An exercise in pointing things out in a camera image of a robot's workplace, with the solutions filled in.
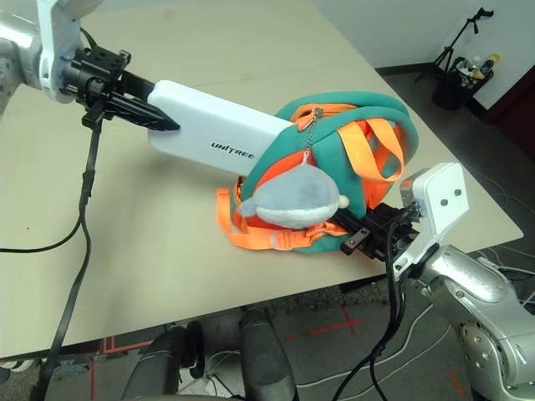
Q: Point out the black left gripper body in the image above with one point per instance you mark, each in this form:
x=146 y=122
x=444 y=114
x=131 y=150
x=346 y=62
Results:
x=96 y=71

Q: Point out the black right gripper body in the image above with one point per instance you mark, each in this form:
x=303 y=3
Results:
x=384 y=234

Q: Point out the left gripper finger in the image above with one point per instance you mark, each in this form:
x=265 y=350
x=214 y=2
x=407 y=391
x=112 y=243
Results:
x=138 y=82
x=134 y=110

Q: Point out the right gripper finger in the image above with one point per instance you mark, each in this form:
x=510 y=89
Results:
x=364 y=214
x=349 y=222

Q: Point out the white Unitree box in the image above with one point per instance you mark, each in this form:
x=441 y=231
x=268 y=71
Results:
x=200 y=121

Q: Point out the teal and orange backpack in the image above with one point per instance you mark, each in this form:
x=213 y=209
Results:
x=292 y=167

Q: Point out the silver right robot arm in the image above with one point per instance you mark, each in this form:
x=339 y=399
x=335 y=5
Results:
x=480 y=288

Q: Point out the red tape cross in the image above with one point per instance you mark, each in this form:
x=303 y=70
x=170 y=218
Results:
x=350 y=323

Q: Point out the black bin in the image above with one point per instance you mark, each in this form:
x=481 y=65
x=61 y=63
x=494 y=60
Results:
x=455 y=94

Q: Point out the robot right leg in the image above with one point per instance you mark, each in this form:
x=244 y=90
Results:
x=267 y=359

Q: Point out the robot leg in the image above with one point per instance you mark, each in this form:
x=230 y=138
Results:
x=163 y=367
x=267 y=359

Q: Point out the black tripod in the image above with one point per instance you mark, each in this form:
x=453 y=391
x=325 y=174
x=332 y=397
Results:
x=446 y=52

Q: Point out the yellow bottle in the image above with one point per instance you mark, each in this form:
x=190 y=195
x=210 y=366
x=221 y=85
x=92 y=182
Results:
x=492 y=59

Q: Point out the robot left leg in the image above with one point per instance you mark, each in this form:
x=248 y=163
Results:
x=163 y=367

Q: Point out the red tape corner mark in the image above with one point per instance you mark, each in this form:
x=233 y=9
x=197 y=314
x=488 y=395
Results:
x=94 y=376

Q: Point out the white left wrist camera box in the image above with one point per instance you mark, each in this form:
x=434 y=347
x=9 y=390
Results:
x=54 y=54

